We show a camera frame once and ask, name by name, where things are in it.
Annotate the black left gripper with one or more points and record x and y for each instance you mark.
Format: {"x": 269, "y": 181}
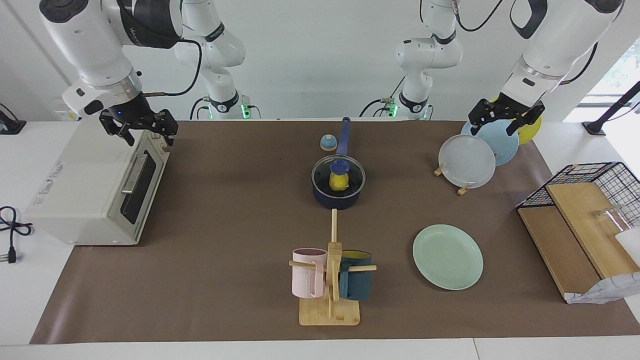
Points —
{"x": 510, "y": 109}

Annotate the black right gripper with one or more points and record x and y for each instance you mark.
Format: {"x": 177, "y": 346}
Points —
{"x": 134, "y": 112}

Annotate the glass lid blue knob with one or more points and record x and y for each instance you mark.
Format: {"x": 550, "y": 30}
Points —
{"x": 352, "y": 172}

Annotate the yellow potato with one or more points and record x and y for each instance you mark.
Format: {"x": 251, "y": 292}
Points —
{"x": 338, "y": 183}

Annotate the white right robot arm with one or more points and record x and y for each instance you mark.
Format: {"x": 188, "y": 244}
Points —
{"x": 80, "y": 45}

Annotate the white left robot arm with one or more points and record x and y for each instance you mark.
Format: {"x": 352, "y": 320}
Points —
{"x": 565, "y": 35}

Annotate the light blue plate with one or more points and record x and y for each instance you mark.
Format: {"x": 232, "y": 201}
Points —
{"x": 505, "y": 142}

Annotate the yellow plate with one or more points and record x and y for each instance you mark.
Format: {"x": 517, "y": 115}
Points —
{"x": 531, "y": 132}

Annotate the grey plate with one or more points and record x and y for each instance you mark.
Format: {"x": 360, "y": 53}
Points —
{"x": 466, "y": 161}

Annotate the wooden plate rack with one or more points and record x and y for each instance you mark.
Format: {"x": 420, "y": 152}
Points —
{"x": 463, "y": 190}

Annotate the mint green plate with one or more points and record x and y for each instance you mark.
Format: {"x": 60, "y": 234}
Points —
{"x": 447, "y": 257}

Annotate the cream toaster oven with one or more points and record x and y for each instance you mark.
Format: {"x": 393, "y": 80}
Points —
{"x": 80, "y": 195}

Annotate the wooden shelf board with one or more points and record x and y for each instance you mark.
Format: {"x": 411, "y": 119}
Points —
{"x": 580, "y": 220}
{"x": 555, "y": 245}

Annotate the black clamp stand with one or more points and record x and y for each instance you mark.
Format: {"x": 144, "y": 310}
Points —
{"x": 10, "y": 127}

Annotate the clear glass cup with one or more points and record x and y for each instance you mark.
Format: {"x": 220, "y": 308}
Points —
{"x": 612, "y": 217}

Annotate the brown table mat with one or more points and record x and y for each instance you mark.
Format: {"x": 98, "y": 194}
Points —
{"x": 225, "y": 260}

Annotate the small blue round cap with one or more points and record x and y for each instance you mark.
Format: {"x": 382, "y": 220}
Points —
{"x": 328, "y": 143}

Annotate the white plastic container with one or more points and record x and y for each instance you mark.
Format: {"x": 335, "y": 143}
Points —
{"x": 631, "y": 245}

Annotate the pink mug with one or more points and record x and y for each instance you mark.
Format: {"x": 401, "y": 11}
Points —
{"x": 306, "y": 277}

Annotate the dark teal mug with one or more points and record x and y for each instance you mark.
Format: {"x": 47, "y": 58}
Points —
{"x": 356, "y": 282}

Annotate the wooden mug tree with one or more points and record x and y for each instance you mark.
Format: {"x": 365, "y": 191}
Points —
{"x": 329, "y": 312}

